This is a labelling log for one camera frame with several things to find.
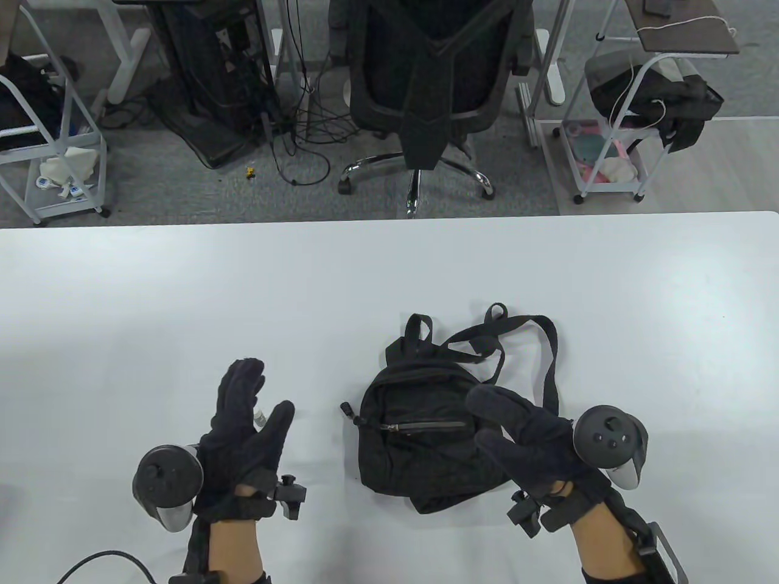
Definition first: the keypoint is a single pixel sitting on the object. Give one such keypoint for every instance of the person's right hand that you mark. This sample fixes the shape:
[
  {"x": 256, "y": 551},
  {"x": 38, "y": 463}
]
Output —
[{"x": 535, "y": 450}]

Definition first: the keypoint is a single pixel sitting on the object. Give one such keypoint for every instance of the person's left hand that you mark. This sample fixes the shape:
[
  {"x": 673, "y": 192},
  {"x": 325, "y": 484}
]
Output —
[{"x": 234, "y": 450}]

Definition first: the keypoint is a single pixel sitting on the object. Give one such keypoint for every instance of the small white lubricant stick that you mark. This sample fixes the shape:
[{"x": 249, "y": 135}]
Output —
[{"x": 260, "y": 418}]

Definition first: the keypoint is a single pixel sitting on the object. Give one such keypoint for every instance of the black backpack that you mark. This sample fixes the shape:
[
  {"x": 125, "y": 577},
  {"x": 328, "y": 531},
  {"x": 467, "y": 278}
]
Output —
[{"x": 420, "y": 450}]

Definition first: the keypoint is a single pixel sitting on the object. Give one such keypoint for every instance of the person's left forearm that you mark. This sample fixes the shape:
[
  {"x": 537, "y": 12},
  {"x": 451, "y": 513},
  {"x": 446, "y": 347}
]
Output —
[{"x": 234, "y": 547}]

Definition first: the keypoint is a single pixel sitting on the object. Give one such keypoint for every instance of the person's right forearm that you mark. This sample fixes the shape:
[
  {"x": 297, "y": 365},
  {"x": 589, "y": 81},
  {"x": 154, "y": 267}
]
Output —
[{"x": 602, "y": 547}]

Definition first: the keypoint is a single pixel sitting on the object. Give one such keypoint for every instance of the black right glove clamp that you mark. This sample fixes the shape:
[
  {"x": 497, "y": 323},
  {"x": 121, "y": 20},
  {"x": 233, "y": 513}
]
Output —
[{"x": 526, "y": 517}]

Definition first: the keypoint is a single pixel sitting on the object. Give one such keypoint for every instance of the black glove clamp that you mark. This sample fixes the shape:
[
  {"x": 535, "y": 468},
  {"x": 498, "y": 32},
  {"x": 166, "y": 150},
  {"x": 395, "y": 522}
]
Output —
[
  {"x": 289, "y": 496},
  {"x": 526, "y": 517}
]

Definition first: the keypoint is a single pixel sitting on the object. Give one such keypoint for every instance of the black left hand controller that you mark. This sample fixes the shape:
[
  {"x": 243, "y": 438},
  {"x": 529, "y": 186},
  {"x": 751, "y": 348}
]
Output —
[{"x": 167, "y": 474}]

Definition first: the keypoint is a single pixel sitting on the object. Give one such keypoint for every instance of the black hand controller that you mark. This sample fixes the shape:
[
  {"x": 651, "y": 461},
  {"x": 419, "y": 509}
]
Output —
[
  {"x": 167, "y": 474},
  {"x": 608, "y": 435}
]

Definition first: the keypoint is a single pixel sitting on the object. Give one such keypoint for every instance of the black left glove clamp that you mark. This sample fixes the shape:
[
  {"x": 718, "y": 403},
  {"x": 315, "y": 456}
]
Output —
[{"x": 289, "y": 496}]

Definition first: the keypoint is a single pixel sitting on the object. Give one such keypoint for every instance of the black right hand controller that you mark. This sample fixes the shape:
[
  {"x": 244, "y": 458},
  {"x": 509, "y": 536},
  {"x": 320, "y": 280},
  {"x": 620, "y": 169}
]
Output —
[{"x": 608, "y": 435}]

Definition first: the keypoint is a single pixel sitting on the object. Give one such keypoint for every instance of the black right wrist box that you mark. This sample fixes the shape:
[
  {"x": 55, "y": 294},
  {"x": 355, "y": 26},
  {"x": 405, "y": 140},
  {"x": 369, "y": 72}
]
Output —
[{"x": 660, "y": 553}]

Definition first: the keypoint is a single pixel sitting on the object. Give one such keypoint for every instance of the white metal rolling cart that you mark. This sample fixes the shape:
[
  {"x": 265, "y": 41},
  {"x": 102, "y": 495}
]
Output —
[{"x": 67, "y": 212}]

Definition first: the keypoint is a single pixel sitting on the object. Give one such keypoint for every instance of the white cloth bundle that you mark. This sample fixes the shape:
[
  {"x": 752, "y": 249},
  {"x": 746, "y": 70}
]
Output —
[{"x": 621, "y": 170}]

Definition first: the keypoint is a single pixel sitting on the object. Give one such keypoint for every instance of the pink plastic item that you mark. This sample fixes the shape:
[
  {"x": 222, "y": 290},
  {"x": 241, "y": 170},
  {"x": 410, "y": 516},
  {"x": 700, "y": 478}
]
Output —
[{"x": 618, "y": 149}]

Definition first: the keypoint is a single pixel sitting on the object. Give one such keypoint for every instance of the grey metal stand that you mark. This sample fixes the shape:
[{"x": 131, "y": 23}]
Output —
[{"x": 528, "y": 118}]

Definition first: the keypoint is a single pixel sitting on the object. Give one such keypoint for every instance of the white cloth bag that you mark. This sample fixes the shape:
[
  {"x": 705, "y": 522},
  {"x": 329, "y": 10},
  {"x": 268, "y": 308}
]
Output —
[{"x": 70, "y": 159}]

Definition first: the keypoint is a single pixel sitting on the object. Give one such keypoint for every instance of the white desk leg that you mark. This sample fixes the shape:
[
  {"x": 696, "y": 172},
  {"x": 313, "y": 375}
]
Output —
[
  {"x": 125, "y": 67},
  {"x": 277, "y": 55},
  {"x": 555, "y": 85}
]

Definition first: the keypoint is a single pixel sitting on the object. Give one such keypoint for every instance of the black bag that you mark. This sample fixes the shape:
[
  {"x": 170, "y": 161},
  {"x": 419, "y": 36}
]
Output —
[
  {"x": 675, "y": 100},
  {"x": 27, "y": 103}
]

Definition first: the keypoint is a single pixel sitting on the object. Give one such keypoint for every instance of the black computer tower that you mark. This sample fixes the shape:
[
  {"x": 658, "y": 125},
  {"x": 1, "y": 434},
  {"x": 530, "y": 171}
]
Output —
[{"x": 207, "y": 73}]

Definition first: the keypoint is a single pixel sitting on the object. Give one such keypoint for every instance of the black office chair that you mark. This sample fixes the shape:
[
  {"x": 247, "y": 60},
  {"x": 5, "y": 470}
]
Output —
[{"x": 432, "y": 67}]

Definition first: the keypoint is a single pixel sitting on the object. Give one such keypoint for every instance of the dark brown side table top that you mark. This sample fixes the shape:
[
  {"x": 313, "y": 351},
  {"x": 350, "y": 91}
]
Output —
[{"x": 688, "y": 39}]

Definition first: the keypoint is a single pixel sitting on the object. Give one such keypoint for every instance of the black phone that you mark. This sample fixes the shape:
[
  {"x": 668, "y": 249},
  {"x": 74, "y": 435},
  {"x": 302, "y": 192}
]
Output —
[{"x": 657, "y": 6}]

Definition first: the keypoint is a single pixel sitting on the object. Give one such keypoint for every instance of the white frame rolling side table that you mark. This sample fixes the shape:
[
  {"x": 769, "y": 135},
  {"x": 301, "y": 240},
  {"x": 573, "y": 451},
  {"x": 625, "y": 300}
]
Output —
[{"x": 611, "y": 188}]

